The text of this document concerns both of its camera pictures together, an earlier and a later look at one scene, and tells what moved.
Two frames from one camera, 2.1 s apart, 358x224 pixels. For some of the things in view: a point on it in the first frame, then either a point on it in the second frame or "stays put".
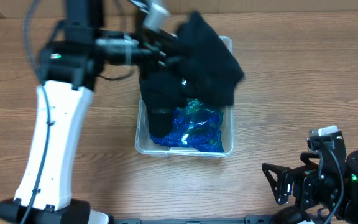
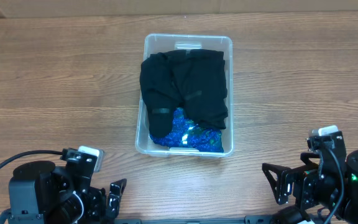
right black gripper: x=309 y=177 stays put
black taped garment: x=209 y=72 → x=200 y=78
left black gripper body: x=144 y=50 → x=94 y=205
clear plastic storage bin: x=144 y=144 → x=225 y=45
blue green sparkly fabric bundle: x=196 y=126 stays put
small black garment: x=161 y=90 stays put
